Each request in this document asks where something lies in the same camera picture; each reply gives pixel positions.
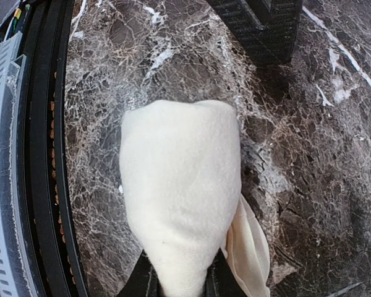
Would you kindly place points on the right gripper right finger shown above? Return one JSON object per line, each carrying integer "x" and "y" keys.
{"x": 220, "y": 282}

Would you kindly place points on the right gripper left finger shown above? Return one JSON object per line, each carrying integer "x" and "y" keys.
{"x": 143, "y": 281}

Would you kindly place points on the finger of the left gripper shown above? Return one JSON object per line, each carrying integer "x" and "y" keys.
{"x": 265, "y": 29}

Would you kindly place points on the cream cotton boxer underwear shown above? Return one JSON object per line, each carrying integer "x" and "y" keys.
{"x": 180, "y": 167}

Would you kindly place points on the black front table rail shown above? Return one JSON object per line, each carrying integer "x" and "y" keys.
{"x": 53, "y": 257}

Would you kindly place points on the white slotted cable duct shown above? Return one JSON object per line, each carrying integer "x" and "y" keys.
{"x": 14, "y": 269}

